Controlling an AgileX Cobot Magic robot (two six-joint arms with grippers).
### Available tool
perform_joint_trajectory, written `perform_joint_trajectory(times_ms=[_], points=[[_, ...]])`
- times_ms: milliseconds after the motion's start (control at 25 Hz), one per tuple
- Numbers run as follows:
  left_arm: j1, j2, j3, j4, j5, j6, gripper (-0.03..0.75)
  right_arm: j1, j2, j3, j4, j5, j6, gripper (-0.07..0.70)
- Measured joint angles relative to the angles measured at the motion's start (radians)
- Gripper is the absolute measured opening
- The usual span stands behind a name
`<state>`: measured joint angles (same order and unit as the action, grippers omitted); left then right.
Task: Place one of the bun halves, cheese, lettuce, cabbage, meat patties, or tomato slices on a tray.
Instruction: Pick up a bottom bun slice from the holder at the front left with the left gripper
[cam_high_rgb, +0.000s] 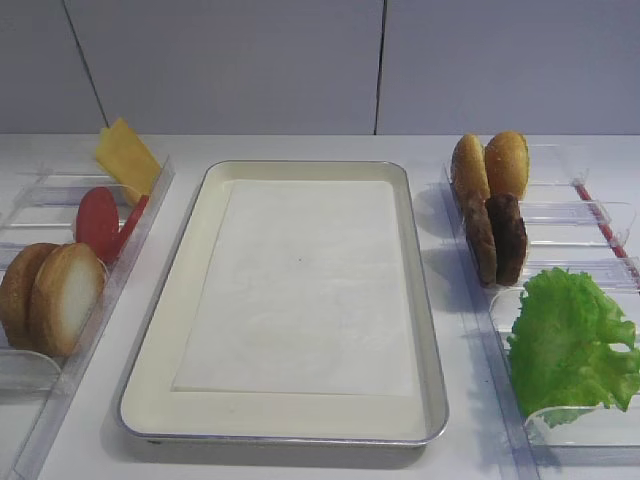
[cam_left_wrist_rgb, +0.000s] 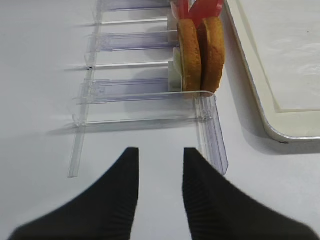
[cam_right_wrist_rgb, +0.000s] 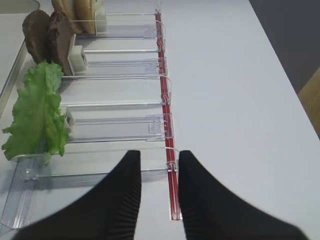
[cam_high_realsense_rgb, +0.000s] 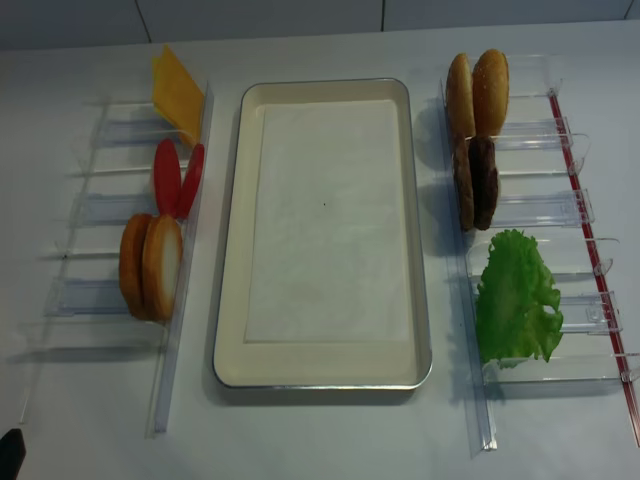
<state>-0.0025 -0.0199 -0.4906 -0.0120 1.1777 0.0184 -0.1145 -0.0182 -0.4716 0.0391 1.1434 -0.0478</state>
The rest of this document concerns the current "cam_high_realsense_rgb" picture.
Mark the left sesame top bun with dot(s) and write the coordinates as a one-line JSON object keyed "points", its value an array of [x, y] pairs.
{"points": [[459, 98]]}

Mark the front yellow cheese slice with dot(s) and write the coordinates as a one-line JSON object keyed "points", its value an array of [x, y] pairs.
{"points": [[176, 96]]}

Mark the sesame bun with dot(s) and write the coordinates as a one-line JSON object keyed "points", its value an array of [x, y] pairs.
{"points": [[459, 98], [490, 86]]}

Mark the right dark meat patty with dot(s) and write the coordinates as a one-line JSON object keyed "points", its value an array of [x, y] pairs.
{"points": [[485, 180]]}

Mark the left brown meat patty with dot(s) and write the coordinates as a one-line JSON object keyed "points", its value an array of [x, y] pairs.
{"points": [[463, 180]]}

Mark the left clear acrylic rack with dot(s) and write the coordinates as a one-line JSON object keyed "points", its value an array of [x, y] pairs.
{"points": [[85, 317]]}

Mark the clear acrylic rack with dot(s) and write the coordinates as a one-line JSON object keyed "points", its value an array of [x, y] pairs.
{"points": [[539, 159], [85, 317]]}

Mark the green lettuce leaf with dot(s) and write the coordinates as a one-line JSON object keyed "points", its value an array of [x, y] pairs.
{"points": [[518, 312]]}

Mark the white paper liner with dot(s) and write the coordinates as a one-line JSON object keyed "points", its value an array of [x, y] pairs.
{"points": [[329, 245]]}

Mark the right red tomato slice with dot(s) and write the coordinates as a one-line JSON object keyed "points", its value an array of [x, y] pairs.
{"points": [[191, 181]]}

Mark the left red tomato slice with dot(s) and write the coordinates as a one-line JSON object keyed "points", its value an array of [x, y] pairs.
{"points": [[166, 178]]}

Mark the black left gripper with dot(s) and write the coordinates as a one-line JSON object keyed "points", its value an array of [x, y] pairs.
{"points": [[12, 454]]}

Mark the right sesame top bun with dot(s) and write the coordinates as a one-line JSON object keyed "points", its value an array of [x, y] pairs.
{"points": [[490, 86]]}

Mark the bun slice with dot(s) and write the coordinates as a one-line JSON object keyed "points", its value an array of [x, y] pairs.
{"points": [[161, 259], [130, 264]]}

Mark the cream metal tray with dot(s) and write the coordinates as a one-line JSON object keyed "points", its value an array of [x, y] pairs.
{"points": [[240, 363]]}

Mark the right clear acrylic rack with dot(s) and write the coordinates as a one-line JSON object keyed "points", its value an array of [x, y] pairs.
{"points": [[539, 159]]}

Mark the red tomato slice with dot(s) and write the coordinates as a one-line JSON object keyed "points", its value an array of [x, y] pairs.
{"points": [[191, 181], [166, 178]]}

